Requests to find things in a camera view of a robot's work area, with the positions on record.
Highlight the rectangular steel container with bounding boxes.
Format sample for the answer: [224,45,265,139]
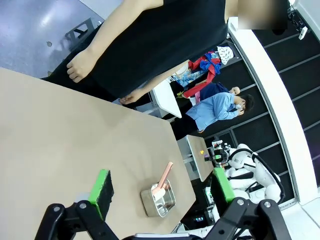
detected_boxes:
[139,178,177,218]

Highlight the person right hand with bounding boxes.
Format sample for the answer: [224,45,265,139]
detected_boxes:
[66,49,98,84]

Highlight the white patterned cloth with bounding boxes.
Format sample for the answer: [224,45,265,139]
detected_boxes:
[216,45,235,66]

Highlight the white table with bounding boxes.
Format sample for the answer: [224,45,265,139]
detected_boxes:
[151,79,183,119]

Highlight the small brown table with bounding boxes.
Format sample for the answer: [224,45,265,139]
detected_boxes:
[186,134,214,183]

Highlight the person body in black clothes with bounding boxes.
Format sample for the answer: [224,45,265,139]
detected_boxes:
[41,0,288,116]

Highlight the white sensor box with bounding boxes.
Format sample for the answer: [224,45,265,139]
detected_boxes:
[298,26,309,41]

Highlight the person right forearm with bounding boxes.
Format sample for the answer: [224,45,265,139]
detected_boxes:
[87,0,165,66]

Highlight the pink lint roller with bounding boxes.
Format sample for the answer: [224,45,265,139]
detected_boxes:
[150,161,174,201]

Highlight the person left hand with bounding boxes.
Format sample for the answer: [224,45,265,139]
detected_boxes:
[119,88,146,105]

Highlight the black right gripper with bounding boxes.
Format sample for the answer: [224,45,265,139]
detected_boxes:
[211,149,230,166]

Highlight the person in blue shirt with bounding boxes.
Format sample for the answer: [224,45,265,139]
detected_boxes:
[185,91,255,133]

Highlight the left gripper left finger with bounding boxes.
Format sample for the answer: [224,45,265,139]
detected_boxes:
[34,169,118,240]

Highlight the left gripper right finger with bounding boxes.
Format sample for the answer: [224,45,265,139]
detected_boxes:
[209,167,293,240]

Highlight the person left forearm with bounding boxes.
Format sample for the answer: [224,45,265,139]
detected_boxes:
[136,59,192,100]

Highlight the black box with cyan display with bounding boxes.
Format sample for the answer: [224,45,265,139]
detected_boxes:
[181,207,216,227]

